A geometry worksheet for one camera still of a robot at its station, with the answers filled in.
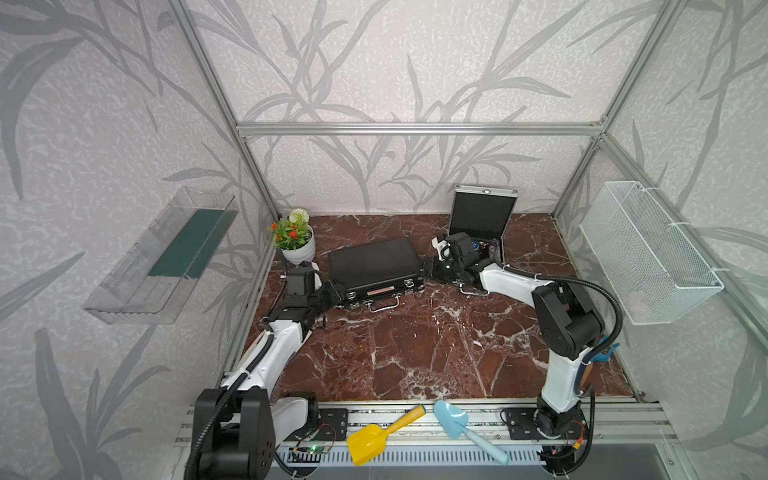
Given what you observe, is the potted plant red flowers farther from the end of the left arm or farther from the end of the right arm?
the end of the right arm

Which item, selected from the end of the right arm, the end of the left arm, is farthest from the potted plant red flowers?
the end of the right arm

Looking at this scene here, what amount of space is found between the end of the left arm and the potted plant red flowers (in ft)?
0.66

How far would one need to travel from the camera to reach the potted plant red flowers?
3.13 ft

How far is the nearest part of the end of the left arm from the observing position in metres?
0.63
